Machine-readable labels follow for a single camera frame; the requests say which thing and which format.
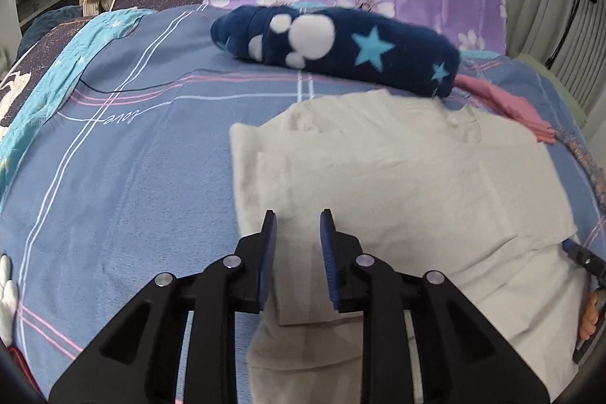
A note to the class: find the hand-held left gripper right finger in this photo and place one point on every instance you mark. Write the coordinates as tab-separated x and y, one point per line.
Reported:
326	252

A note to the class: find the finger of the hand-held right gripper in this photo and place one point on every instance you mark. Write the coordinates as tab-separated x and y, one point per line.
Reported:
584	261

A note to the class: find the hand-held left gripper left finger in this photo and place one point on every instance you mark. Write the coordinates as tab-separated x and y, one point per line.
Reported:
268	252

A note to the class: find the white small garment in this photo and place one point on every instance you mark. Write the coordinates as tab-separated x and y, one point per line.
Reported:
402	177

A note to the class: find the person's right hand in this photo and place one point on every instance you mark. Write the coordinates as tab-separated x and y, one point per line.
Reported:
592	314

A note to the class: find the floral patterned folded cloth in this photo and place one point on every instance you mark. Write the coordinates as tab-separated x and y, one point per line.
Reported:
592	162

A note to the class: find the blue plaid bed sheet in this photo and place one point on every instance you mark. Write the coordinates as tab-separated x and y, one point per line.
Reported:
142	177

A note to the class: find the pink folded cloth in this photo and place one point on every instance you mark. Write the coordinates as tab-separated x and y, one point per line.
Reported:
511	103

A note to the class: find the navy star print fleece roll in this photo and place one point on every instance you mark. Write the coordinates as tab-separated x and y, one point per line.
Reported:
331	44

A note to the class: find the white fluffy cloth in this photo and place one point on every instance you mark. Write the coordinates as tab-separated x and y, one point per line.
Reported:
7	295

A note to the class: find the teal quilt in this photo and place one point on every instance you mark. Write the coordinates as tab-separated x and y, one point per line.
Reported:
57	68

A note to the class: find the dark quilt with white print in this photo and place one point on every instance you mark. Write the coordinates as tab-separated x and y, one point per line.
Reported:
28	68

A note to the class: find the dark blue blanket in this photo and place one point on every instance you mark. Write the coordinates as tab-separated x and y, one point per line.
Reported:
47	23

